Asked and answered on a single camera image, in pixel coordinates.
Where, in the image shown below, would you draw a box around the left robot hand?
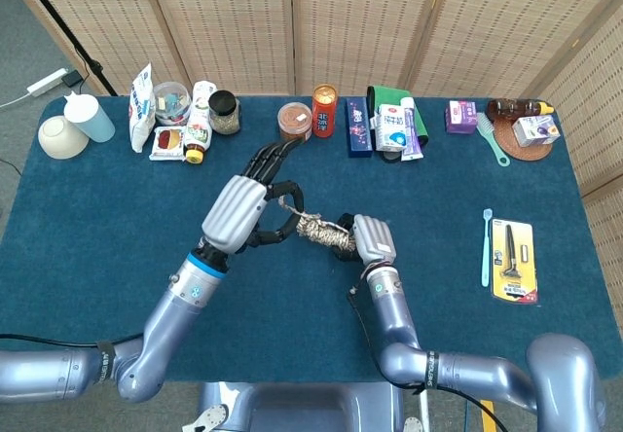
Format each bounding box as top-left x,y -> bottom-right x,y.
201,137 -> 306,255

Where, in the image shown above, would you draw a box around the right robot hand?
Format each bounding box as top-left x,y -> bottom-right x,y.
332,212 -> 398,268

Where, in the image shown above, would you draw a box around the beige braided rope bundle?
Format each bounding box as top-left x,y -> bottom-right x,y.
277,196 -> 359,253

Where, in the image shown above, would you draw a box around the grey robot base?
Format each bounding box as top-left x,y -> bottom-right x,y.
182,381 -> 424,432

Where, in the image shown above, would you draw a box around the light blue toothbrush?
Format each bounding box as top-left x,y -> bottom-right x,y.
481,208 -> 494,289

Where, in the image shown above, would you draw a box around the white bottle yellow cap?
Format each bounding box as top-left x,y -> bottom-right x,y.
183,80 -> 218,164

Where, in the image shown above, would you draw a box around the red yellow snack packet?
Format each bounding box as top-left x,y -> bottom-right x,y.
148,126 -> 188,162

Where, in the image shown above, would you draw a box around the glass jar black lid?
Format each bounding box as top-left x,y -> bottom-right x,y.
208,90 -> 242,136

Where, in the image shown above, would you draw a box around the blue table cloth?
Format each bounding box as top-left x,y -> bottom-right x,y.
0,94 -> 623,383

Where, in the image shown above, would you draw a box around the clear tub rubber bands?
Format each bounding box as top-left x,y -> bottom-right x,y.
276,101 -> 313,144

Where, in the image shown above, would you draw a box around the dark blue box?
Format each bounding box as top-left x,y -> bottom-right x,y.
345,96 -> 374,160

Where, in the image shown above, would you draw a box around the white blue milk carton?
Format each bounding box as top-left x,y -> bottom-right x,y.
369,103 -> 408,153

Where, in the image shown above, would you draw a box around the white purple toothpaste tube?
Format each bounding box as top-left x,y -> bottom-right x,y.
399,96 -> 423,162

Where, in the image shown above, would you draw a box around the clear tub with clips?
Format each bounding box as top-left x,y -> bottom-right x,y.
152,81 -> 192,126

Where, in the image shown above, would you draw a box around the orange soda can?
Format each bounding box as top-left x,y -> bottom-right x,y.
311,84 -> 339,138

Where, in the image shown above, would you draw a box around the white plastic snack bag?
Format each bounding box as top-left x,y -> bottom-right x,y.
128,62 -> 157,154

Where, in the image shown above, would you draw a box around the razor in yellow package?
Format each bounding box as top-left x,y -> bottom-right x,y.
490,217 -> 540,306

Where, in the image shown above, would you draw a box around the green pouch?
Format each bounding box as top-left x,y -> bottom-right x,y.
365,85 -> 431,164

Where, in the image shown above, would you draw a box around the purple box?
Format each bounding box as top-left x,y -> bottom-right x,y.
444,99 -> 478,135

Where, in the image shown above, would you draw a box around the green scrubbing brush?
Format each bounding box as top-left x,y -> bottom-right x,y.
475,112 -> 511,168

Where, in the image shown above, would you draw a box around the brown woven coaster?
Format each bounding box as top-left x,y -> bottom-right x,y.
493,119 -> 555,162

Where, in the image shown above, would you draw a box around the light blue plastic cup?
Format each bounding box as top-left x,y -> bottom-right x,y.
63,90 -> 117,144

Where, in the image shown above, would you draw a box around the cream bowl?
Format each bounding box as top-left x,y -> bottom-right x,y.
37,115 -> 91,161

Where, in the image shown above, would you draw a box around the amber liquid bottle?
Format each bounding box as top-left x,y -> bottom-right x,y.
486,97 -> 556,124

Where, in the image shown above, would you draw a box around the small purple white carton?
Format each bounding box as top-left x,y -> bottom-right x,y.
511,114 -> 562,148

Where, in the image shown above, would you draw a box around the bamboo folding screen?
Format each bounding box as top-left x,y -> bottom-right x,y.
0,0 -> 623,341

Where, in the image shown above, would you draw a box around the white power strip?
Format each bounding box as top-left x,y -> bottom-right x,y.
26,67 -> 69,98

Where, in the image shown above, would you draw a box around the black tripod stand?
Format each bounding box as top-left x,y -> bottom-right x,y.
12,0 -> 119,97

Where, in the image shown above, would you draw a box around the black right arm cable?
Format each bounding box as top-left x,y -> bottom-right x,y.
346,285 -> 497,432

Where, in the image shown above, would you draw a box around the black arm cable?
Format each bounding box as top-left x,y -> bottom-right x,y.
0,332 -> 147,351
346,285 -> 497,432

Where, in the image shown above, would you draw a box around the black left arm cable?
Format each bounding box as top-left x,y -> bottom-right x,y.
0,332 -> 147,351

